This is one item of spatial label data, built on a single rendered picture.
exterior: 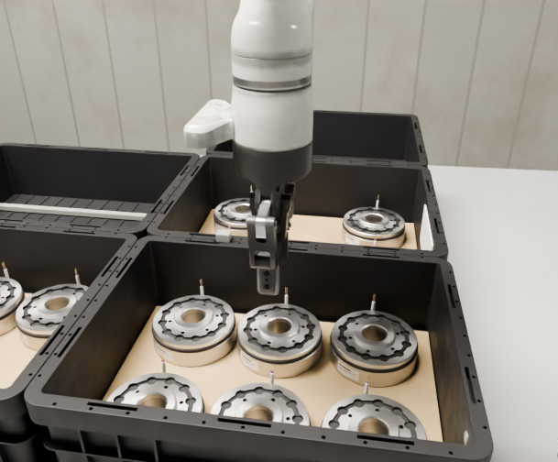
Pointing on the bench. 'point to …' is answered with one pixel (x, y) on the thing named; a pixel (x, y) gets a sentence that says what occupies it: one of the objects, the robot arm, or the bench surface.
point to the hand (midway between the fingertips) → (273, 264)
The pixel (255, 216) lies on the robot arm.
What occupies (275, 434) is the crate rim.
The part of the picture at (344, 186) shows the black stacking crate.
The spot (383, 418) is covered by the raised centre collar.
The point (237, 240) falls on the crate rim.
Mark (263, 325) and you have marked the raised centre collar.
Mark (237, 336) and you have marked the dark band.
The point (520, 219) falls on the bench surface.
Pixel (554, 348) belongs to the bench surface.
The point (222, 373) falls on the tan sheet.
